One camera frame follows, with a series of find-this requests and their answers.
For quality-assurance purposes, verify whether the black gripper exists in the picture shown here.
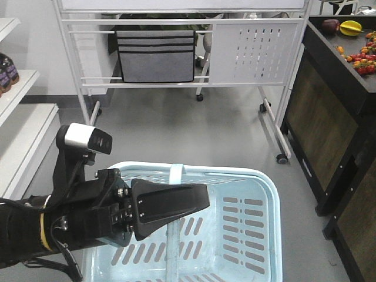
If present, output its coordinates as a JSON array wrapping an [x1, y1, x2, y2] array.
[[44, 169, 210, 251]]

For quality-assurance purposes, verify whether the light blue plastic basket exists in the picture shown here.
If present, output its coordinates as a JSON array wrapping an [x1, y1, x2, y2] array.
[[83, 161, 283, 281]]

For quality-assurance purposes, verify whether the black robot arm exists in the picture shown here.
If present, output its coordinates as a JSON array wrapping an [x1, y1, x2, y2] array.
[[1, 169, 210, 281]]

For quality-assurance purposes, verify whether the white store shelving unit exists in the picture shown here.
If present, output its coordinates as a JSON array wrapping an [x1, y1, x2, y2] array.
[[0, 16, 61, 200]]

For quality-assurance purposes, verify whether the grey fabric hanging organizer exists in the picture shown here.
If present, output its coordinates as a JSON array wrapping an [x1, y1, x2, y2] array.
[[116, 30, 196, 83]]

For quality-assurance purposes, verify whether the dark wooden produce stand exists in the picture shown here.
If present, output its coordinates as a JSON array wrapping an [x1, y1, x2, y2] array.
[[281, 15, 375, 281]]

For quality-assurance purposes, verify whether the yellow star fruit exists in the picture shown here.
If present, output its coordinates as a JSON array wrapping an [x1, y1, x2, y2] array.
[[340, 20, 363, 36]]

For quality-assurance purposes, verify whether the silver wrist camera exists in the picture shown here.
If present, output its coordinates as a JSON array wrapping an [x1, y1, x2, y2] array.
[[56, 123, 113, 155]]

